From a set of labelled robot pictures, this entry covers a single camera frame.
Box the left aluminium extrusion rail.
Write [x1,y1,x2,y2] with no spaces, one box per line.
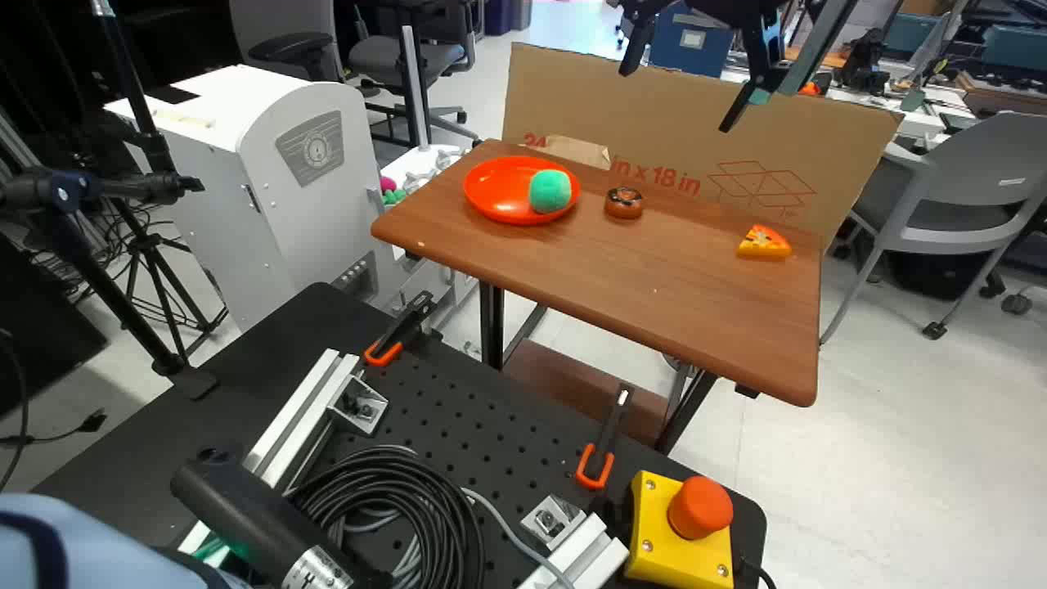
[175,348,392,559]

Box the coiled black cable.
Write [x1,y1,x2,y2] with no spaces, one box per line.
[289,446,485,589]

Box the left orange black clamp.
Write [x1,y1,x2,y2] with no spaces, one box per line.
[364,292,436,366]

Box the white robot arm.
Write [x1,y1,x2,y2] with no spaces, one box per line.
[617,0,856,132]

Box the orange plastic plate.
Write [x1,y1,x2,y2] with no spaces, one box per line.
[462,155,583,225]

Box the orange black clamp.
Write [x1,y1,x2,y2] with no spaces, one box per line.
[364,292,436,366]
[572,387,632,492]

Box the green fuzzy ball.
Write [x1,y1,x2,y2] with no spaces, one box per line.
[528,171,572,211]

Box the black office chair background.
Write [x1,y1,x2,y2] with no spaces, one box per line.
[228,0,475,147]

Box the light blue cloth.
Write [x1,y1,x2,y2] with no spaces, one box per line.
[0,495,243,589]

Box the white grey machine cabinet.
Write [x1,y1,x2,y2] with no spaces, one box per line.
[101,63,450,335]

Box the red emergency stop button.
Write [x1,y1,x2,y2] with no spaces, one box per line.
[666,476,734,541]

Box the grey chair right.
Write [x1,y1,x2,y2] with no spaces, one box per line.
[820,112,1047,343]

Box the aluminium extrusion rail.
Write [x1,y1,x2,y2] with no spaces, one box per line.
[518,495,627,589]
[175,348,392,559]

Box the yellow emergency stop box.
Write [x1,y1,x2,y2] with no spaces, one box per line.
[625,472,737,589]

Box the toy pizza slice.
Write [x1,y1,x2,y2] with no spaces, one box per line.
[737,222,792,262]

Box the right aluminium extrusion rail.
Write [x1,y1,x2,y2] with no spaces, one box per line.
[518,495,627,589]

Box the black perforated breadboard table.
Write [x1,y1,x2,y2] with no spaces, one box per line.
[43,285,764,589]

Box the right orange black clamp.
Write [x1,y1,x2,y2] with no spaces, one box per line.
[572,387,632,492]

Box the black camera tripod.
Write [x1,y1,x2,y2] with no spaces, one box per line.
[0,0,211,379]

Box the cardboard box panel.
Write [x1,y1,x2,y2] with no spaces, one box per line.
[500,41,898,243]

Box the brown wooden table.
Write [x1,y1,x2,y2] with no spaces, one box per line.
[372,142,820,404]

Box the brown chocolate donut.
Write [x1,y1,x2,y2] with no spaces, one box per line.
[605,189,645,218]

